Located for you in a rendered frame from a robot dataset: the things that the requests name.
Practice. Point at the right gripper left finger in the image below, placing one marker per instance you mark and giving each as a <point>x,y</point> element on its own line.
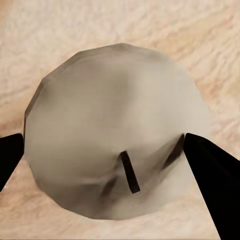
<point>11,152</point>

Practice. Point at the pillar candle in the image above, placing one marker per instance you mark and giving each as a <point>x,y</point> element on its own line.
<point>104,133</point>

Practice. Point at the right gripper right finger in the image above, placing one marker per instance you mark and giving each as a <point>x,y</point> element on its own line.
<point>218,176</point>

